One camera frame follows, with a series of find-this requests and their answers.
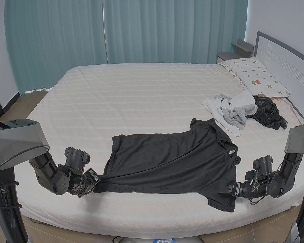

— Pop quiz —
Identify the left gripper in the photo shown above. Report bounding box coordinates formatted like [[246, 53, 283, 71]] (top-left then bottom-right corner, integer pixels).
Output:
[[80, 168, 102, 195]]

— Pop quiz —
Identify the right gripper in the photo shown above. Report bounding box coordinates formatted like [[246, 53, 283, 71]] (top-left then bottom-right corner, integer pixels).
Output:
[[228, 182, 252, 199]]

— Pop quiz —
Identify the black T-shirt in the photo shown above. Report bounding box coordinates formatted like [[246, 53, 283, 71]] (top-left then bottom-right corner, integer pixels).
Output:
[[93, 118, 242, 213]]

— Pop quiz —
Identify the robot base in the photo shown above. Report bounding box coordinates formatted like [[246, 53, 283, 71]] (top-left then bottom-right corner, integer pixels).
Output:
[[113, 236, 202, 243]]

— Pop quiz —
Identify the pile of clothes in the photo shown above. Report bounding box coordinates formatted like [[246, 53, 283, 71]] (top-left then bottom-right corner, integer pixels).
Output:
[[202, 91, 259, 137]]

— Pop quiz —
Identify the bed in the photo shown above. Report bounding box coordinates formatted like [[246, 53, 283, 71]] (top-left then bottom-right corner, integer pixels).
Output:
[[15, 31, 304, 237]]

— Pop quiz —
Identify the black shiny garment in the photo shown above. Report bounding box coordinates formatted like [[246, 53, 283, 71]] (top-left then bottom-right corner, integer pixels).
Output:
[[249, 96, 288, 130]]

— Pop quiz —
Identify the white printed pillow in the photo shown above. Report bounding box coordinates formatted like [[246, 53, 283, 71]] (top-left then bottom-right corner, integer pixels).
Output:
[[218, 58, 291, 97]]

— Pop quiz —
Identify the grey bedside table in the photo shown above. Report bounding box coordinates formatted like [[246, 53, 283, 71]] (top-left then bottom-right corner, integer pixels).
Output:
[[217, 40, 254, 65]]

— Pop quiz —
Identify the blue-green curtain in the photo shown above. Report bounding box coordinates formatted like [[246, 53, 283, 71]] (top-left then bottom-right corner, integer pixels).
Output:
[[103, 0, 249, 65], [5, 0, 108, 92]]

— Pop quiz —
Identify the black cable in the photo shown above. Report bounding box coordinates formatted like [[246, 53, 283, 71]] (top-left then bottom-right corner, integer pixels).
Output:
[[0, 146, 50, 187]]

